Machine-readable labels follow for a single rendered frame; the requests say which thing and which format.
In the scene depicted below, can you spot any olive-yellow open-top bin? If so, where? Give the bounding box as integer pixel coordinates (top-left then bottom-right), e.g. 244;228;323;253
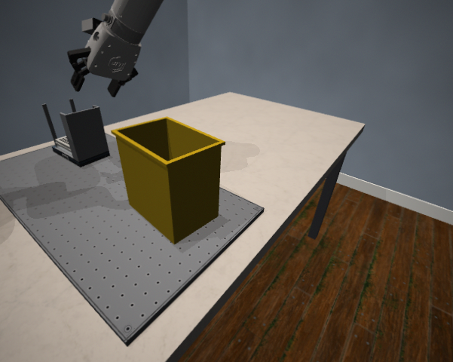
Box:
111;117;225;244

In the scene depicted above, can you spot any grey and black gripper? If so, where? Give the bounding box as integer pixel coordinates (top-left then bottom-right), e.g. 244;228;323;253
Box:
67;22;142;97

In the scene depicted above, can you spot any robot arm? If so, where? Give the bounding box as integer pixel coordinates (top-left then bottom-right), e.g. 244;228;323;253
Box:
82;0;163;44

